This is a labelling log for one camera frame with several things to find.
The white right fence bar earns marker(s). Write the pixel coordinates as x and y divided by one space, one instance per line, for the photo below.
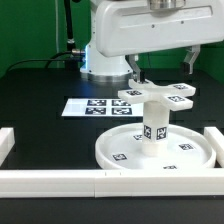
216 140

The white marker sheet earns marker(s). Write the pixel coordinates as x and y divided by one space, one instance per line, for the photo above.
80 107

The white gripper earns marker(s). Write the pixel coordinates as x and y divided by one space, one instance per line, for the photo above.
130 27

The white round table top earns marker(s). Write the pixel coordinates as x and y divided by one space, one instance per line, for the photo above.
121 148

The black vertical pole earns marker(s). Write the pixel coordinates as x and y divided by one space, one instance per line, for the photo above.
70 64

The white left fence bar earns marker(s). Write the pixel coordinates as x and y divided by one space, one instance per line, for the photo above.
7 142

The white fence bar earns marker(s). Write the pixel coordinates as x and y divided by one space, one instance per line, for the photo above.
110 183
216 140
7 142

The white cross-shaped table base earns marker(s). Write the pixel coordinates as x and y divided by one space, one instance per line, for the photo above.
175 96

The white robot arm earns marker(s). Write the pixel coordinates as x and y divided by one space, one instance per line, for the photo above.
100 68

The white front fence bar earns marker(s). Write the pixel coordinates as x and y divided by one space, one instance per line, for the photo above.
110 183

